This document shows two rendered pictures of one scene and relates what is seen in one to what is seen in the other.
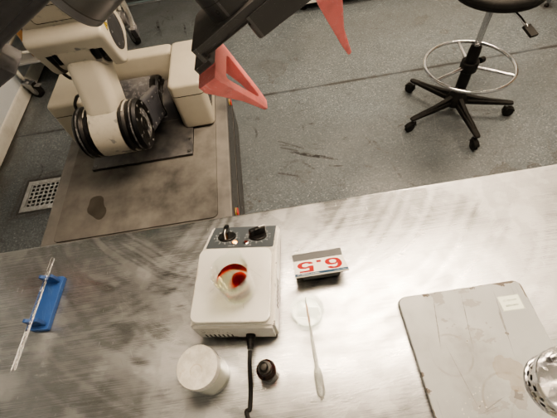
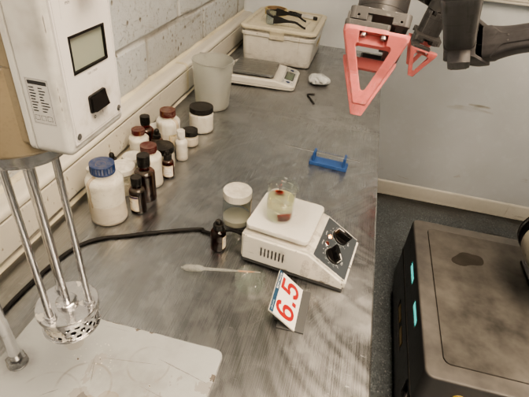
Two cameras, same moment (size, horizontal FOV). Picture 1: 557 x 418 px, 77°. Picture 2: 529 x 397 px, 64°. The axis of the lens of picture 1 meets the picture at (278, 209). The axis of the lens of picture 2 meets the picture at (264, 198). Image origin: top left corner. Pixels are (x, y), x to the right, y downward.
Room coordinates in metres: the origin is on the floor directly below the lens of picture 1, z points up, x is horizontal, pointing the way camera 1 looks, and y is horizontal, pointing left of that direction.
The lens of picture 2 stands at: (0.26, -0.54, 1.32)
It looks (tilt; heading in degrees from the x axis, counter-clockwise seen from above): 36 degrees down; 98
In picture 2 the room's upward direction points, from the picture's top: 6 degrees clockwise
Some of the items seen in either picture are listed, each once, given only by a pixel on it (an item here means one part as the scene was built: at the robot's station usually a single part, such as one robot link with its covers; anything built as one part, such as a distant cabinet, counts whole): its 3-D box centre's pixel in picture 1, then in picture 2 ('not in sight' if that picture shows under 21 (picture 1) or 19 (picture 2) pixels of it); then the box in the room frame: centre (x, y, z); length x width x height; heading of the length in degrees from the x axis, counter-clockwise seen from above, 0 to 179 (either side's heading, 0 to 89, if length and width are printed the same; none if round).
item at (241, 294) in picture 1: (234, 278); (282, 201); (0.21, 0.08, 0.87); 0.06 x 0.05 x 0.08; 157
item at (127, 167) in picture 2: not in sight; (123, 178); (-0.16, 0.19, 0.78); 0.06 x 0.06 x 0.07
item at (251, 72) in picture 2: not in sight; (263, 73); (0.00, 1.01, 0.77); 0.26 x 0.19 x 0.05; 1
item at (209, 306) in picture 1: (233, 284); (286, 216); (0.22, 0.09, 0.83); 0.12 x 0.12 x 0.01; 80
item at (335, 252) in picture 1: (318, 262); (290, 301); (0.25, -0.05, 0.77); 0.09 x 0.06 x 0.04; 88
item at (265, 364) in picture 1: (266, 370); (218, 233); (0.10, 0.06, 0.79); 0.03 x 0.03 x 0.07
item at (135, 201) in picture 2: not in sight; (137, 193); (-0.10, 0.13, 0.79); 0.03 x 0.03 x 0.08
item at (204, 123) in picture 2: not in sight; (201, 117); (-0.09, 0.53, 0.79); 0.07 x 0.07 x 0.07
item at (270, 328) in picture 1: (239, 279); (297, 238); (0.24, 0.09, 0.79); 0.22 x 0.13 x 0.08; 170
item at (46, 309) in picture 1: (44, 300); (329, 159); (0.29, 0.45, 0.77); 0.10 x 0.03 x 0.04; 173
